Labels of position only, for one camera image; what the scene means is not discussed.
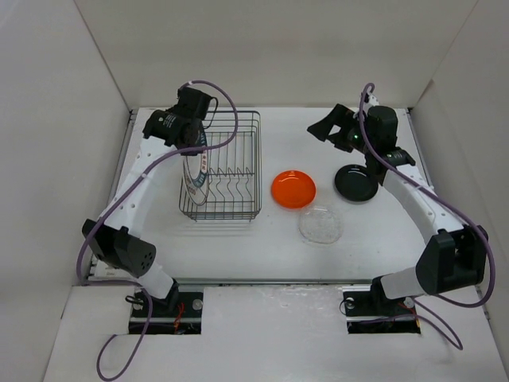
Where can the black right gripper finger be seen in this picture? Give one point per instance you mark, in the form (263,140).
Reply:
(322,129)
(341,139)

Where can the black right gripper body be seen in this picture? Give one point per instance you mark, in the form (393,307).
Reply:
(354,132)

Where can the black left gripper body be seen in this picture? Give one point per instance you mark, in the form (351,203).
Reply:
(196,144)

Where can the white plate with dark rim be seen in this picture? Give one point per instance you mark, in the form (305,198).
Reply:
(196,171)

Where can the orange plastic plate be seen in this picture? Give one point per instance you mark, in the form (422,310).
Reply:
(293,189)

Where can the white plate with red characters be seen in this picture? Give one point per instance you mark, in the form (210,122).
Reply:
(196,195)

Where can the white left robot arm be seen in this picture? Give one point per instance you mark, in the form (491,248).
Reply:
(117,241)

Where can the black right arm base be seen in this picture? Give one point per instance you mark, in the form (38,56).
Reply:
(365,315)

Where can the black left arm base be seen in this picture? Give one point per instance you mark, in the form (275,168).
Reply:
(184,319)

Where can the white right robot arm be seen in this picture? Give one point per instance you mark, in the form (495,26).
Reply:
(457,253)

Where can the black plate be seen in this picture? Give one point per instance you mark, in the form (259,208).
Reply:
(355,183)

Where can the clear glass plate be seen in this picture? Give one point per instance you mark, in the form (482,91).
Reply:
(320,224)

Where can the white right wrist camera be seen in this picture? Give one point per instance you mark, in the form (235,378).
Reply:
(369,100)

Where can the grey wire dish rack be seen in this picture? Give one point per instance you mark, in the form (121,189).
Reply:
(234,170)

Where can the aluminium table edge rail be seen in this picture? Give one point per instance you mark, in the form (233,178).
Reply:
(258,281)

